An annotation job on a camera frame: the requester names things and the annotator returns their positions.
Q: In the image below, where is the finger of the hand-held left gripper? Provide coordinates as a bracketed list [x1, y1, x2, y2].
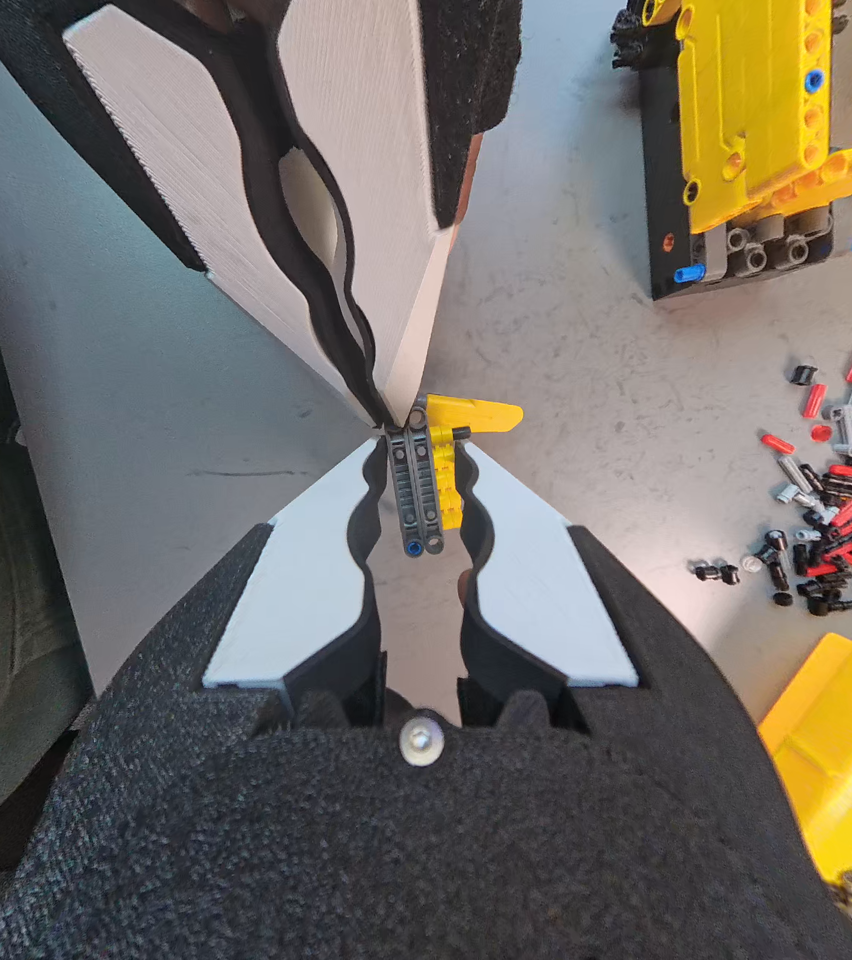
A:
[274, 0, 458, 427]
[62, 3, 391, 430]

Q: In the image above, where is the yellow plastic parts bin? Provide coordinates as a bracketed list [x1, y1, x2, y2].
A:
[758, 632, 852, 960]

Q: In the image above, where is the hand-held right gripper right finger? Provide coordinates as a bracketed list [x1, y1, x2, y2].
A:
[456, 442, 642, 704]

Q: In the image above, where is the grey grille yellow lego subassembly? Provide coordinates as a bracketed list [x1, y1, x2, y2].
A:
[384, 408, 472, 558]

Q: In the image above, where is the yellow grey lego arm assembly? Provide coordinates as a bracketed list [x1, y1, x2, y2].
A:
[407, 393, 524, 444]

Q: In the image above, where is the yellow black lego robot build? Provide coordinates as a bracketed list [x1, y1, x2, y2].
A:
[609, 0, 852, 303]

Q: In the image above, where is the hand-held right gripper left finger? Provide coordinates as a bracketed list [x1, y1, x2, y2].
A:
[201, 438, 389, 702]

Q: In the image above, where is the black lego elbow connector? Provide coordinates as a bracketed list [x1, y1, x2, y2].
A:
[741, 528, 794, 607]

